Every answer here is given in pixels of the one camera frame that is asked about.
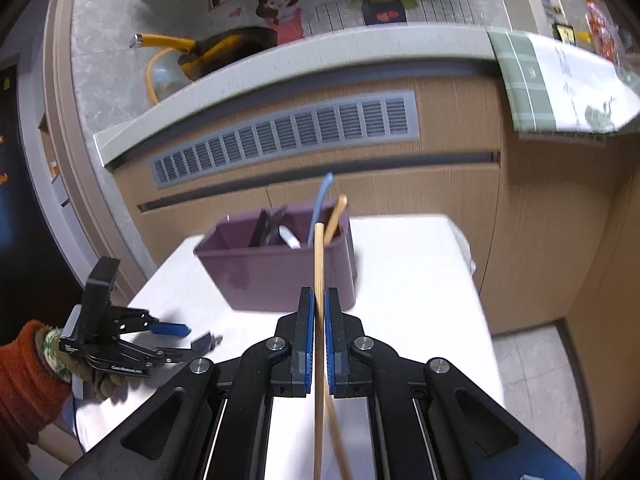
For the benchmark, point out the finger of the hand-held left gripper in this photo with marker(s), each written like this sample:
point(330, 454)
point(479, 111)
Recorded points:
point(175, 355)
point(170, 329)

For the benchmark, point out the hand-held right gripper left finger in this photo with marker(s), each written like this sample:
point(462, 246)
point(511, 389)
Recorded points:
point(309, 340)

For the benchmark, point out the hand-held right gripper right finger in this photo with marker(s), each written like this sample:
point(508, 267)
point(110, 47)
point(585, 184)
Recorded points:
point(330, 340)

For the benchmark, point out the purple plastic utensil container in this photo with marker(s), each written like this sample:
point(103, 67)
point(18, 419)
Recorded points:
point(270, 275)

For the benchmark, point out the wooden chopstick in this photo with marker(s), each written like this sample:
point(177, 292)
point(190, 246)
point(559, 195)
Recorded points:
point(339, 440)
point(318, 260)
point(336, 219)

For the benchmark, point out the black plastic spoon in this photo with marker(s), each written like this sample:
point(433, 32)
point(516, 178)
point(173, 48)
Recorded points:
point(276, 222)

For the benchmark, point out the person's left hand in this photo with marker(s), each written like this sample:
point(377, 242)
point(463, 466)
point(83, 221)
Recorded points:
point(55, 355)

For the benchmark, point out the grey vent grille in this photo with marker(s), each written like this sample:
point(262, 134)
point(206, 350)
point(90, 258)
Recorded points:
point(285, 135)

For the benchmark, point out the wooden cabinet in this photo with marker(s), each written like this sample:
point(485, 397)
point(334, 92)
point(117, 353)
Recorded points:
point(540, 235)

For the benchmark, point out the white countertop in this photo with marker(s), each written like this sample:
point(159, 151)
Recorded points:
point(300, 67)

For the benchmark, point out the yellow and black appliance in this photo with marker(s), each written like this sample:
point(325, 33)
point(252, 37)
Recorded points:
point(225, 45)

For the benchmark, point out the green checkered cloth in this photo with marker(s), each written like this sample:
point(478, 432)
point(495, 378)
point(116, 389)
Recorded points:
point(525, 80)

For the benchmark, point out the small framed picture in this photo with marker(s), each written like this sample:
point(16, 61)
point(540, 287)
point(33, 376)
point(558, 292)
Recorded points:
point(564, 33)

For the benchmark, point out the orange snack packet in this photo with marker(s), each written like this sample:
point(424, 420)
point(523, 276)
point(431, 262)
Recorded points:
point(597, 25)

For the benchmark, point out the grey brown door frame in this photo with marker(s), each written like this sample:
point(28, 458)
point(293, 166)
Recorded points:
point(75, 185)

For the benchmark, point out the cartoon wall poster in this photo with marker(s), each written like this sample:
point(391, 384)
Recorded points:
point(325, 5)

